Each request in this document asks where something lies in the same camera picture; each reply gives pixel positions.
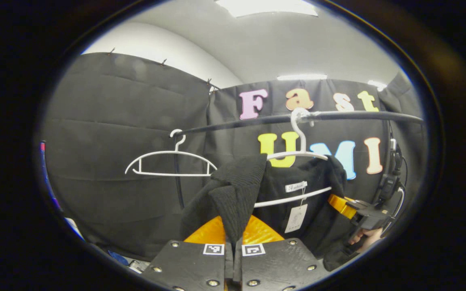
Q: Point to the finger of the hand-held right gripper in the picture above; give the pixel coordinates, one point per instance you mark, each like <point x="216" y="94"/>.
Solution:
<point x="340" y="205"/>

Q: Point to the white plastic hanger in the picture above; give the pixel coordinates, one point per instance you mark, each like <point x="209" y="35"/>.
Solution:
<point x="175" y="152"/>
<point x="302" y="141"/>

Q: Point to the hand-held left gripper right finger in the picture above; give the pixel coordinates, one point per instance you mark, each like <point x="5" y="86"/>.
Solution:
<point x="277" y="266"/>

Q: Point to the large ceiling light panel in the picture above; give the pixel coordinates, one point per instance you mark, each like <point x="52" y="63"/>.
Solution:
<point x="265" y="6"/>

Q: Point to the blue plastic item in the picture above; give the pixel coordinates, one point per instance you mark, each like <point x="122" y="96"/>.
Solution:
<point x="117" y="257"/>

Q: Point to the black backdrop cloth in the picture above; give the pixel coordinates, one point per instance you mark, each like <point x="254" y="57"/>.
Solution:
<point x="115" y="121"/>

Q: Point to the black knit garment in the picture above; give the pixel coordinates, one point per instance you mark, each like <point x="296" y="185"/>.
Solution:
<point x="237" y="194"/>

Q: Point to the black metal clothes rack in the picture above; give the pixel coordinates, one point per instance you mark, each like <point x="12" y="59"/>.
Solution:
<point x="358" y="116"/>

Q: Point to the white paper garment tag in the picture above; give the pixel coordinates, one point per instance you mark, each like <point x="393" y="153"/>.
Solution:
<point x="296" y="218"/>

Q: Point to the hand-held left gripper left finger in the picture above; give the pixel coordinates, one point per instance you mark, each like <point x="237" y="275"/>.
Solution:
<point x="188" y="266"/>

